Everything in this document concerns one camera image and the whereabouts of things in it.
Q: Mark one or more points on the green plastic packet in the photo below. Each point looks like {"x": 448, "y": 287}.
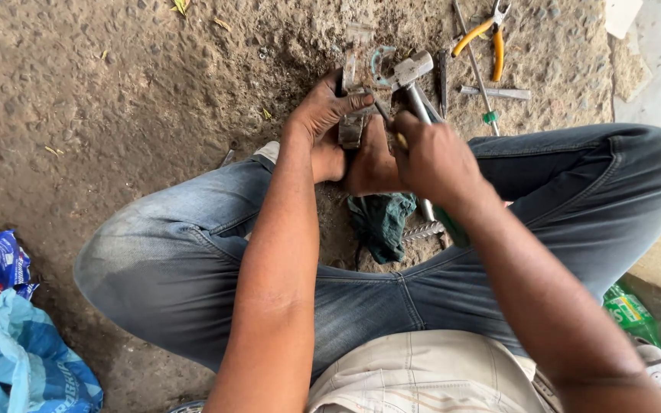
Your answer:
{"x": 629, "y": 312}

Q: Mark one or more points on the person's beige shirt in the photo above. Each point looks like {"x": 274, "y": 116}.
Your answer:
{"x": 422, "y": 373}

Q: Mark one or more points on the dark green cloth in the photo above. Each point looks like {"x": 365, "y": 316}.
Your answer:
{"x": 381, "y": 223}

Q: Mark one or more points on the small grey metal scrap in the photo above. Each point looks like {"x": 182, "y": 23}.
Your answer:
{"x": 228, "y": 157}

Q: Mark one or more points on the small white container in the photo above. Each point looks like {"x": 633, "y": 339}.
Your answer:
{"x": 656, "y": 364}

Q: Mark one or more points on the person's right hand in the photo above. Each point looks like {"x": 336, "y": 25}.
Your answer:
{"x": 436, "y": 160}

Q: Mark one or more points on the light blue plastic bag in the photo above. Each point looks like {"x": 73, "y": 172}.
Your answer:
{"x": 32, "y": 361}

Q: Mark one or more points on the white paper sheet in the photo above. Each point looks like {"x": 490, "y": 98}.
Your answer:
{"x": 623, "y": 16}

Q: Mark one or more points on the person's left hand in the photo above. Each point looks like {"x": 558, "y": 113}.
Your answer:
{"x": 316, "y": 112}

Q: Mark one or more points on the ribbed steel rebar piece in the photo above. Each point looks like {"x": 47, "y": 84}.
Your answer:
{"x": 424, "y": 230}

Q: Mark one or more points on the round metal object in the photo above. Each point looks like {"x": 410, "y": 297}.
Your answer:
{"x": 188, "y": 407}

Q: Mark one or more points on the person's right foot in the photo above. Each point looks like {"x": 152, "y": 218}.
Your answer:
{"x": 372, "y": 166}

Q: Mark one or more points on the dark metal chisel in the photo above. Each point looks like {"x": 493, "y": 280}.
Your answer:
{"x": 443, "y": 80}

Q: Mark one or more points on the person's left foot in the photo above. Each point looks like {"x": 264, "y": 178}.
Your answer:
{"x": 327, "y": 163}

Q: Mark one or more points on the person's right fingers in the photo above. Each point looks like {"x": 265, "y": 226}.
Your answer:
{"x": 406, "y": 135}

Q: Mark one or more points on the steel hammer with green grip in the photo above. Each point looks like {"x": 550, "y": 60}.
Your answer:
{"x": 414, "y": 69}

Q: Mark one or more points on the flat grey metal bar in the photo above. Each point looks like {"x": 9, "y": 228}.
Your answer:
{"x": 497, "y": 92}

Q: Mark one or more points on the long rod with green tape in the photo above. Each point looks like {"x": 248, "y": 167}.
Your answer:
{"x": 475, "y": 69}

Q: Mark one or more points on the grey metal bracket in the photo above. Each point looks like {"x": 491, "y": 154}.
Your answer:
{"x": 353, "y": 123}

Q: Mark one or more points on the person's blue jeans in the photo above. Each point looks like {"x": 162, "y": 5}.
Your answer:
{"x": 170, "y": 258}

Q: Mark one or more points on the person's foot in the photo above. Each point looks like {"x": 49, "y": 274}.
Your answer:
{"x": 327, "y": 163}
{"x": 372, "y": 166}

